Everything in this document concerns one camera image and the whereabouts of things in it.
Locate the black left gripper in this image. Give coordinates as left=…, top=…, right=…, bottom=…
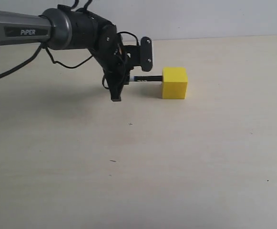
left=90, top=23, right=140, bottom=103

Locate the black and white marker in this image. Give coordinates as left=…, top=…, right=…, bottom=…
left=129, top=75, right=163, bottom=82

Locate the yellow cube block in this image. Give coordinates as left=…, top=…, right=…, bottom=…
left=162, top=67, right=188, bottom=99

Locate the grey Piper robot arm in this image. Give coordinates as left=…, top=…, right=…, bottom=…
left=0, top=5, right=132, bottom=102

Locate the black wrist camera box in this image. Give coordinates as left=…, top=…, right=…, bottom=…
left=140, top=37, right=153, bottom=72

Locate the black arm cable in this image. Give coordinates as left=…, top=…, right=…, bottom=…
left=0, top=0, right=139, bottom=83

